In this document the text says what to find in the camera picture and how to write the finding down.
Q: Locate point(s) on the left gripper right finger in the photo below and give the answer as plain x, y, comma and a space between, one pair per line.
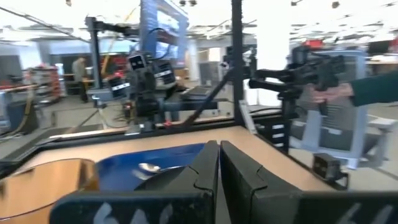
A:
264, 205

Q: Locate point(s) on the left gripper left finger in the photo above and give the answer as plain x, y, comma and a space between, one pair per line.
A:
174, 205

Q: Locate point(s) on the silver metal spoon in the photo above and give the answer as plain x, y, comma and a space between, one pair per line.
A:
149, 167

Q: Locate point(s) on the amber ribbed plastic cup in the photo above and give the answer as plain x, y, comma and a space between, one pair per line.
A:
40, 186

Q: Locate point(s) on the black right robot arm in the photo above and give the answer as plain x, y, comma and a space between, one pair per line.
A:
146, 90

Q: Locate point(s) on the person's forearm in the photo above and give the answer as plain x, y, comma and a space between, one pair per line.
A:
376, 88

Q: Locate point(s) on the blue plastic tray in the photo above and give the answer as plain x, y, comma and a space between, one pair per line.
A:
124, 174

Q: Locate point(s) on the black drawer with white labels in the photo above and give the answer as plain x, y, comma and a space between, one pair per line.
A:
273, 133

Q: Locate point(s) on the light grey cart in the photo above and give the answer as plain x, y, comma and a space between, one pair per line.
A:
342, 133

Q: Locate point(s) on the person's hand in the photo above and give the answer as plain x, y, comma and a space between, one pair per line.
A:
332, 93

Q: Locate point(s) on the person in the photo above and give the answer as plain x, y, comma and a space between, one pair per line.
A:
80, 74

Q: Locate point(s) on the shelf with red items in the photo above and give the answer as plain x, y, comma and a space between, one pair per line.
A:
46, 82

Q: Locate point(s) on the blue panel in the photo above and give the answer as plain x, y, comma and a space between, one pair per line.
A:
149, 25

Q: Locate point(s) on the black table-level camera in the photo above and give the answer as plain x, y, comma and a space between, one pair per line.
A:
326, 168

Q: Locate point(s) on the black aluminium table frame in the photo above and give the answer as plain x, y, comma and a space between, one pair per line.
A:
237, 62

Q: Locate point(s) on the black station post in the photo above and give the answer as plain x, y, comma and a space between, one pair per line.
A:
94, 53

